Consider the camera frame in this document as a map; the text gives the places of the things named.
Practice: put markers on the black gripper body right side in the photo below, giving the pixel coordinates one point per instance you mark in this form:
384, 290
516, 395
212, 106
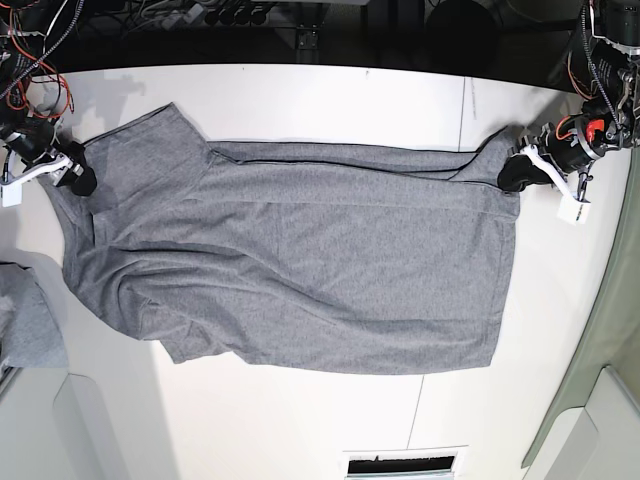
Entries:
36, 143

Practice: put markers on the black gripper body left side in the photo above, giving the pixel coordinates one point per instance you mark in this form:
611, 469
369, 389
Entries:
565, 152

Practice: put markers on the grey t-shirt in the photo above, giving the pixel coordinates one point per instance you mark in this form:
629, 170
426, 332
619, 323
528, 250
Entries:
339, 258

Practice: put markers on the grey cloth pile at left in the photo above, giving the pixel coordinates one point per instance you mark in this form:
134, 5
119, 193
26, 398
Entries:
30, 335

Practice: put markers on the white bin at left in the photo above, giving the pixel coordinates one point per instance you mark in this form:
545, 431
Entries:
43, 435

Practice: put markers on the white bin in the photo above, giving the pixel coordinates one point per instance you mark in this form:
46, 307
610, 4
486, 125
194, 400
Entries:
43, 435
597, 441

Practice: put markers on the white bin at right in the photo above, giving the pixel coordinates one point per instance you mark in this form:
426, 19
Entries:
597, 441

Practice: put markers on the white vent grille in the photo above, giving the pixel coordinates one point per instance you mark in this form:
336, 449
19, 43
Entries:
429, 463

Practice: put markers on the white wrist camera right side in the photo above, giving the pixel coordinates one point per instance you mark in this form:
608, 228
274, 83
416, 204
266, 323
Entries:
11, 195

